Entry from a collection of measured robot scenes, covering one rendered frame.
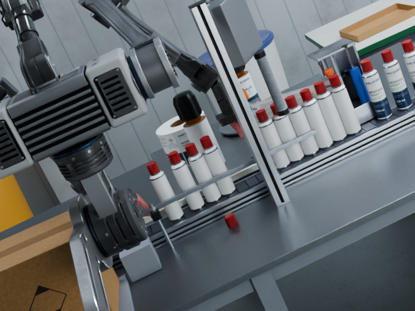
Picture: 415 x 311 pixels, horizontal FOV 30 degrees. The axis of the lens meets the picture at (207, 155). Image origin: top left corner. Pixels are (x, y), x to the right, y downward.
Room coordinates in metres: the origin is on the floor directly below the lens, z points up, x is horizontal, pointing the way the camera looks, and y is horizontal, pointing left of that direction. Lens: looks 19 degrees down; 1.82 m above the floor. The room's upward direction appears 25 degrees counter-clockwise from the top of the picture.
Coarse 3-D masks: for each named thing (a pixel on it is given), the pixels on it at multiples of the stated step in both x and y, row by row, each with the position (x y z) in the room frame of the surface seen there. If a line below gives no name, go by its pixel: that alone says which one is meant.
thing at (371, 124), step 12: (396, 108) 2.41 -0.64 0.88; (372, 120) 2.40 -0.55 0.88; (384, 120) 2.36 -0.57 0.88; (360, 132) 2.35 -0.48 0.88; (336, 144) 2.34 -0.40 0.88; (312, 156) 2.33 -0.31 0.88; (288, 168) 2.32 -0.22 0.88; (252, 180) 2.36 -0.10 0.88; (240, 192) 2.31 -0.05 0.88; (156, 228) 2.33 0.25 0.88
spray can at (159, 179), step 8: (152, 168) 2.32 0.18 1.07; (152, 176) 2.33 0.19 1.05; (160, 176) 2.31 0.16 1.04; (152, 184) 2.33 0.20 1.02; (160, 184) 2.31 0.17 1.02; (168, 184) 2.33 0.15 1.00; (160, 192) 2.32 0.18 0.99; (168, 192) 2.32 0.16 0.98; (160, 200) 2.33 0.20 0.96; (168, 208) 2.32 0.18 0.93; (176, 208) 2.32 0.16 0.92; (168, 216) 2.33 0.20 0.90; (176, 216) 2.31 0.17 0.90
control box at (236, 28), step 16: (224, 0) 2.22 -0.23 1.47; (240, 0) 2.29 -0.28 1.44; (224, 16) 2.18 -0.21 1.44; (240, 16) 2.26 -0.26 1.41; (224, 32) 2.19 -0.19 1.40; (240, 32) 2.22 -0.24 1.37; (256, 32) 2.31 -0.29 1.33; (240, 48) 2.19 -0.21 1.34; (256, 48) 2.27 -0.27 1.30; (240, 64) 2.19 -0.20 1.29
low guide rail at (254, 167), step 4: (256, 164) 2.39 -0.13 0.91; (248, 168) 2.39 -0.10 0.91; (252, 168) 2.39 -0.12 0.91; (256, 168) 2.39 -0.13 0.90; (240, 172) 2.39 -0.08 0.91; (244, 172) 2.39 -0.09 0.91; (248, 172) 2.39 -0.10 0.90; (232, 176) 2.38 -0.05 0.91; (236, 176) 2.38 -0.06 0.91; (240, 176) 2.38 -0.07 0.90; (232, 180) 2.38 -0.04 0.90; (216, 184) 2.38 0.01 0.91; (200, 192) 2.38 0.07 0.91; (180, 200) 2.38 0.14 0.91; (184, 200) 2.37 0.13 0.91; (180, 204) 2.37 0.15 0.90; (184, 204) 2.37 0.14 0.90; (164, 212) 2.37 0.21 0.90; (148, 220) 2.37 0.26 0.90
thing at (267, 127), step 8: (256, 112) 2.36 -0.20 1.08; (264, 112) 2.35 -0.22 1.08; (264, 120) 2.35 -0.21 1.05; (272, 120) 2.36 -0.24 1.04; (264, 128) 2.34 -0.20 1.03; (272, 128) 2.34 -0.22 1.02; (264, 136) 2.35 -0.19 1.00; (272, 136) 2.34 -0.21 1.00; (272, 144) 2.34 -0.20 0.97; (280, 144) 2.34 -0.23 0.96; (280, 152) 2.34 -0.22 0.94; (280, 160) 2.34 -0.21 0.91; (288, 160) 2.35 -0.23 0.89; (280, 168) 2.34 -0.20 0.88
